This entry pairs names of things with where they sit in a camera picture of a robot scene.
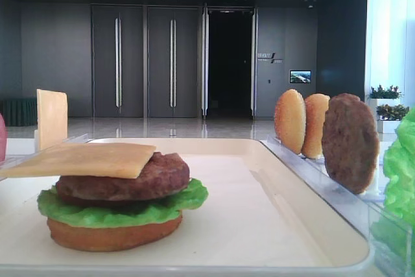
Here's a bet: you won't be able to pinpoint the sesame top bun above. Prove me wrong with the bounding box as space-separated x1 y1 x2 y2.
274 89 306 154

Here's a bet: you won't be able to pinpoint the meat patty in burger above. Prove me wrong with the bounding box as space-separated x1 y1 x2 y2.
56 152 190 201

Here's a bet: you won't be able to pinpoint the cheese slice on burger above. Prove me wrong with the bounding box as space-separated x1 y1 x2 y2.
1 143 156 179

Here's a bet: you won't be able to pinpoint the upright brown meat patty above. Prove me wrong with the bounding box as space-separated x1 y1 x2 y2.
322 93 379 195

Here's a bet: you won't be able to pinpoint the upright cheese slice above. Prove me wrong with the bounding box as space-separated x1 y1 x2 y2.
36 89 68 151

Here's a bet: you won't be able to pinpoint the lettuce leaf in burger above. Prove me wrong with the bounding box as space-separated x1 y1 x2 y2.
37 178 209 228

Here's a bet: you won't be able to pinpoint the upright red tomato slice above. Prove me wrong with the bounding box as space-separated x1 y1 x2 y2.
0 114 8 162

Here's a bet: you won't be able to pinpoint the upright green lettuce leaf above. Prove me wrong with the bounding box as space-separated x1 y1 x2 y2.
372 108 414 269

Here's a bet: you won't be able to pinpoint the cream rectangular serving tray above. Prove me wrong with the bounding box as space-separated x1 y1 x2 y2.
1 138 377 276

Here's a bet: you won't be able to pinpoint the upright spare bun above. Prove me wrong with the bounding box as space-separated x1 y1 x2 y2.
302 93 330 159

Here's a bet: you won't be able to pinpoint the bottom bun slice on tray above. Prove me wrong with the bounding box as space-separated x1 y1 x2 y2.
47 212 183 252

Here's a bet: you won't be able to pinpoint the potted plants in planter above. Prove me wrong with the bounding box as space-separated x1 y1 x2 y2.
368 85 409 134

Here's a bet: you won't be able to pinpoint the green pleated table skirt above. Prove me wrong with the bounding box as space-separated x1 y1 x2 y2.
1 98 37 126

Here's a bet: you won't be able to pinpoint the wall display screen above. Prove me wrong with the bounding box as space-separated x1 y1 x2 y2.
290 70 311 84

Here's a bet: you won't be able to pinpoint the long clear right rail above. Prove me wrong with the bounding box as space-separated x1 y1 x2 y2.
261 136 414 276

